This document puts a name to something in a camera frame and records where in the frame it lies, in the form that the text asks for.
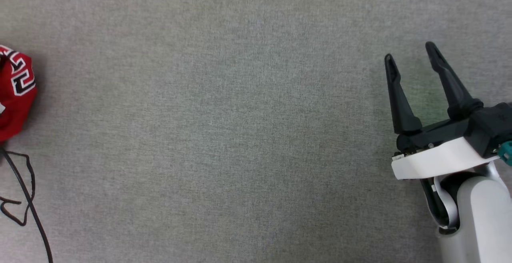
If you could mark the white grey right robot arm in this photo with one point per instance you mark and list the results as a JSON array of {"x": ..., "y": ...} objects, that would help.
[{"x": 484, "y": 215}]

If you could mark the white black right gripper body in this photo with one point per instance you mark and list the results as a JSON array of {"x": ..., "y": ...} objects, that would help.
[{"x": 440, "y": 159}]

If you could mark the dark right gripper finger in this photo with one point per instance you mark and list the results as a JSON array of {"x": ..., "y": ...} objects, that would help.
[
  {"x": 454, "y": 89},
  {"x": 402, "y": 107}
]

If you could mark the teal right camera connector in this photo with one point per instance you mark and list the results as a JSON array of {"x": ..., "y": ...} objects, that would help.
[{"x": 507, "y": 153}]

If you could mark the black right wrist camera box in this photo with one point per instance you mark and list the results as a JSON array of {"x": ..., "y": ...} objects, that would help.
[{"x": 492, "y": 125}]

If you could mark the red Bulls 23 jersey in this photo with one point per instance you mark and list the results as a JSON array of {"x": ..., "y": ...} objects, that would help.
[{"x": 14, "y": 95}]

